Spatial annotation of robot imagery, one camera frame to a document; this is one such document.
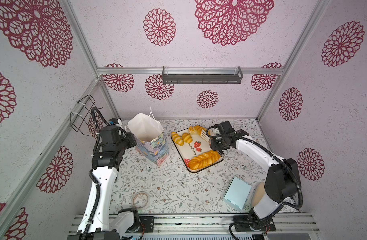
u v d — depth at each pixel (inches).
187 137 41.2
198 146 41.0
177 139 40.6
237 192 33.5
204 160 37.1
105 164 18.9
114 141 21.2
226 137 25.5
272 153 19.7
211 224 29.4
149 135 40.6
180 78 33.7
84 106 30.7
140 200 32.1
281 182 17.7
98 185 16.9
